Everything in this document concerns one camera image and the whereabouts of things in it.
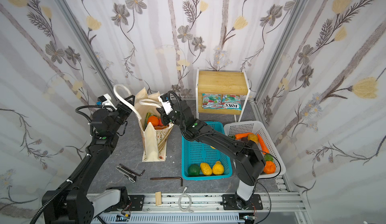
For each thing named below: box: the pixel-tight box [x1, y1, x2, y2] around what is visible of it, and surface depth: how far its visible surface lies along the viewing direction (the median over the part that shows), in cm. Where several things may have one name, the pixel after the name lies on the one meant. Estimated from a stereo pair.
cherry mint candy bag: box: [202, 93, 223, 110], surface depth 97 cm
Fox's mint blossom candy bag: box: [222, 94, 243, 111], surface depth 97 cm
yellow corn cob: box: [200, 162, 213, 176], surface depth 83 cm
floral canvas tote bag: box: [113, 83, 174, 162], surface depth 83 cm
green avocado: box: [187, 163, 201, 177], surface depth 82 cm
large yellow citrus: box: [212, 160, 225, 176], surface depth 82 cm
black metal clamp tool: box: [115, 163, 146, 184], surface depth 85 cm
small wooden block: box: [154, 190, 162, 206], surface depth 76 cm
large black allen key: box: [150, 176, 183, 187], surface depth 84 cm
